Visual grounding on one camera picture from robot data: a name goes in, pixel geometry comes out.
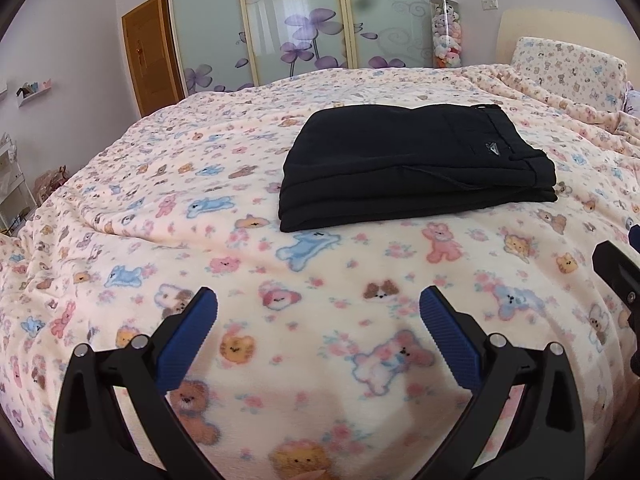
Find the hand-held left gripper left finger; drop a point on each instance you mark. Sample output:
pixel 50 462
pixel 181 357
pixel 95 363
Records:
pixel 185 345

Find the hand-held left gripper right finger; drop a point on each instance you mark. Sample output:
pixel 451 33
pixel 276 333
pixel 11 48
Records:
pixel 450 342

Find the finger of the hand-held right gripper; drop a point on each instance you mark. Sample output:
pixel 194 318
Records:
pixel 635 237
pixel 617 270

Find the black pants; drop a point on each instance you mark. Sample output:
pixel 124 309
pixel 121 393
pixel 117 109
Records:
pixel 400 170

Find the lilac pillow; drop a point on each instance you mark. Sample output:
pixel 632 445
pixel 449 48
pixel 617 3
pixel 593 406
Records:
pixel 633 104

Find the bear print fleece blanket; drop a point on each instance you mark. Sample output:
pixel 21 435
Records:
pixel 250 220

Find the bear print pillow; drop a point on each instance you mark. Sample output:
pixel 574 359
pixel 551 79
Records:
pixel 570 70

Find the brown plush toys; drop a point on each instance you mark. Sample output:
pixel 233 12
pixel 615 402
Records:
pixel 50 182

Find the beige headboard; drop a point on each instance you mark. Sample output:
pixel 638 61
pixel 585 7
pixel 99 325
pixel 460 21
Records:
pixel 560 27

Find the white storage rack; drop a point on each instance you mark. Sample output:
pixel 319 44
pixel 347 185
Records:
pixel 11 185

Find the clear cylinder of plush toys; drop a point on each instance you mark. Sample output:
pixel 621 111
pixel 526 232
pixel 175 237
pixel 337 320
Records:
pixel 446 35

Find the brown wooden door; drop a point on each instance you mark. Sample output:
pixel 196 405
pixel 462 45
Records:
pixel 147 60

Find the wardrobe with floral glass doors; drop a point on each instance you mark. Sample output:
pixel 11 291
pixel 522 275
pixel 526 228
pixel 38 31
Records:
pixel 300 25

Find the white wall socket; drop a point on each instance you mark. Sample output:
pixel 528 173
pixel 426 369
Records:
pixel 489 3

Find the white wall shelf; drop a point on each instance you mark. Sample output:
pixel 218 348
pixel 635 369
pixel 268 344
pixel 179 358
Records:
pixel 34 91

